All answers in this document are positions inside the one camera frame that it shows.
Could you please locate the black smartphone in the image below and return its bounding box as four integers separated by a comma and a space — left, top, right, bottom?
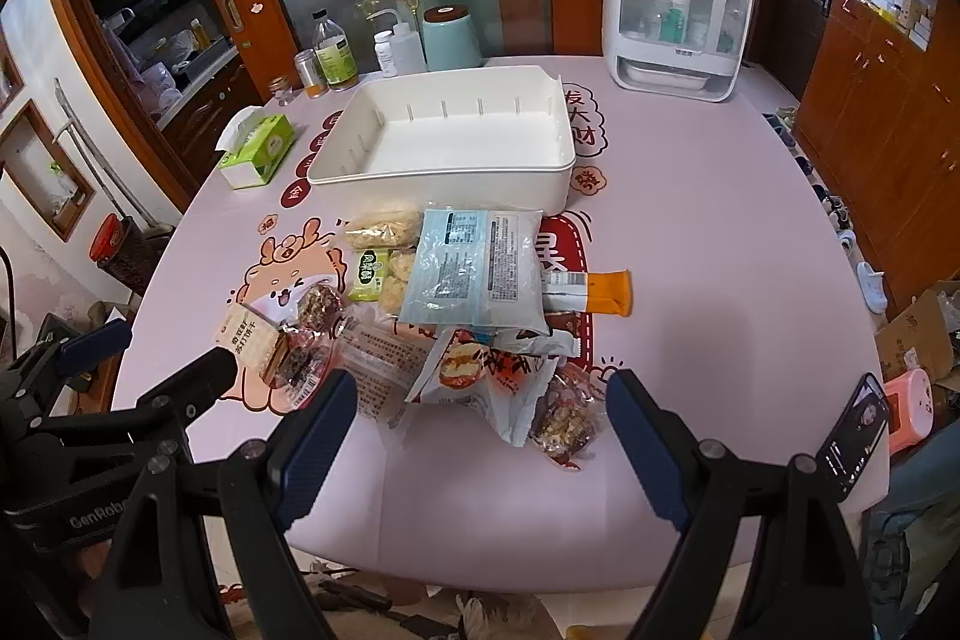
815, 372, 890, 503

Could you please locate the wooden wall cabinet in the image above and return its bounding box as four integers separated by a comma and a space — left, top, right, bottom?
754, 0, 958, 312

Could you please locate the white orange snack stick packet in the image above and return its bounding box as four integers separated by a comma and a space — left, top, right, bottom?
542, 269, 633, 317

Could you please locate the white plastic storage bin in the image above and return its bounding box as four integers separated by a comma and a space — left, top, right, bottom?
306, 65, 576, 218

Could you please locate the cardboard box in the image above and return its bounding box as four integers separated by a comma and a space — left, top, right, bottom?
875, 281, 958, 393

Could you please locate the dark chocolate snack packet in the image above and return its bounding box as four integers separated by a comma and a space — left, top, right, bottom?
270, 328, 334, 416

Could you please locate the white squeeze bottle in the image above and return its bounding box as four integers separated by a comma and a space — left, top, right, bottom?
368, 8, 428, 76

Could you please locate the clear bag rice crisp snack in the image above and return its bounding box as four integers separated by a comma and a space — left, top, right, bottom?
343, 209, 423, 250

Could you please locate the light blue snack packet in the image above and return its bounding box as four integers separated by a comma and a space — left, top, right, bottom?
398, 208, 548, 335

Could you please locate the green tissue box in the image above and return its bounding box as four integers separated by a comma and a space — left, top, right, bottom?
215, 106, 296, 190

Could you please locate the red white chip bag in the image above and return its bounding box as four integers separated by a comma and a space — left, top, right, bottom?
405, 326, 581, 447

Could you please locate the clear bottle green label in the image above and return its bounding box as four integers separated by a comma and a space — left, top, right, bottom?
313, 10, 359, 89

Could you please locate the beige labelled cracker packet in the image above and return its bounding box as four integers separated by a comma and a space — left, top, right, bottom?
215, 302, 290, 385

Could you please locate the black cable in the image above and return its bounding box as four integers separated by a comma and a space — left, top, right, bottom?
0, 245, 20, 364

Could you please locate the teal canister brown lid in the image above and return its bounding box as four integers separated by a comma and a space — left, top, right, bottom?
421, 5, 483, 71

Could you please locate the clear brown text snack bag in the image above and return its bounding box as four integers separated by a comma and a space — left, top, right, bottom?
332, 312, 434, 431

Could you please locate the pink cartoon tablecloth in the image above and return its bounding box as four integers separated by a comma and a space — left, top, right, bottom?
114, 57, 878, 593

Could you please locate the red nut candy packet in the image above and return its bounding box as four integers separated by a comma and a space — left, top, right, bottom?
529, 362, 607, 471

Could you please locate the small white pill bottle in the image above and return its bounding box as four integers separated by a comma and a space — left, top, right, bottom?
374, 31, 398, 76

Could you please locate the white cosmetic storage cabinet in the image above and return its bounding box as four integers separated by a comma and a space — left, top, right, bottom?
602, 0, 757, 103

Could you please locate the tiny glass jar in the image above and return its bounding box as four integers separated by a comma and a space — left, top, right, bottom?
270, 76, 296, 107

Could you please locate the brown nut cluster packet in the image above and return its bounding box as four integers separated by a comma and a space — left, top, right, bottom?
296, 281, 343, 333

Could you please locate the red stool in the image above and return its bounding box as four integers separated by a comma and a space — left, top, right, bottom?
89, 213, 125, 265

